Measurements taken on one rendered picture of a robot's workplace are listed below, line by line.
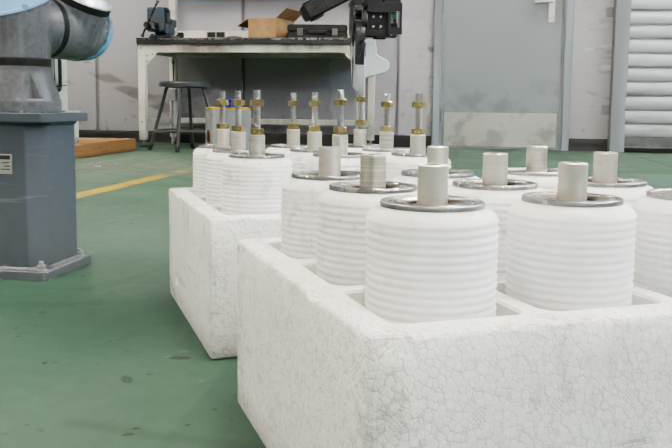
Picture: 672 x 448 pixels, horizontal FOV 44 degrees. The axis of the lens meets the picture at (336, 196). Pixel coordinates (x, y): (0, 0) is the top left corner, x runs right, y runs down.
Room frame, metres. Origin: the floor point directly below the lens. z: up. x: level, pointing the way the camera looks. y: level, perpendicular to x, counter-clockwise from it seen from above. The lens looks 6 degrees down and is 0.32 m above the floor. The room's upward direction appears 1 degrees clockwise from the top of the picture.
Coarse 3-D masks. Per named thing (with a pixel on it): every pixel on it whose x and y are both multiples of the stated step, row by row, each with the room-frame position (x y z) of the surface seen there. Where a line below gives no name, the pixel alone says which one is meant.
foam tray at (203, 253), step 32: (192, 192) 1.37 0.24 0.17; (192, 224) 1.14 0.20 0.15; (224, 224) 1.02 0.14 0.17; (256, 224) 1.03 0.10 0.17; (192, 256) 1.15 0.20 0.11; (224, 256) 1.02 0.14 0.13; (192, 288) 1.15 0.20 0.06; (224, 288) 1.02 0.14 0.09; (192, 320) 1.15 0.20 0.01; (224, 320) 1.02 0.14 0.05; (224, 352) 1.02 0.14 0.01
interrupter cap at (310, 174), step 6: (294, 174) 0.80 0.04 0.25; (300, 174) 0.82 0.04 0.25; (306, 174) 0.82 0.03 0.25; (312, 174) 0.83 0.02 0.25; (342, 174) 0.83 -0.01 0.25; (348, 174) 0.83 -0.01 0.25; (354, 174) 0.82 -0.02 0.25; (324, 180) 0.78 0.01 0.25; (330, 180) 0.78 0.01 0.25; (336, 180) 0.78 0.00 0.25; (342, 180) 0.78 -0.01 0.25; (348, 180) 0.79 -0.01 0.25
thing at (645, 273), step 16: (640, 208) 0.66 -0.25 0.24; (656, 208) 0.65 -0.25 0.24; (640, 224) 0.66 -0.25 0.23; (656, 224) 0.65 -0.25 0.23; (640, 240) 0.66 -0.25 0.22; (656, 240) 0.65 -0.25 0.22; (640, 256) 0.66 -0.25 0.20; (656, 256) 0.64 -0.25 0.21; (640, 272) 0.66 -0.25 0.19; (656, 272) 0.64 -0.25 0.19; (656, 288) 0.64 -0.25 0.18
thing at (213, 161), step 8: (208, 160) 1.20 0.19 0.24; (216, 160) 1.18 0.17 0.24; (208, 168) 1.20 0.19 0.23; (216, 168) 1.18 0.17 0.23; (208, 176) 1.20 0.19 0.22; (216, 176) 1.18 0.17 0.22; (208, 184) 1.20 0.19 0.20; (216, 184) 1.18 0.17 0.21; (208, 192) 1.20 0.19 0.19; (216, 192) 1.18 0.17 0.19; (208, 200) 1.20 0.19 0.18; (216, 200) 1.18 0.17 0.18
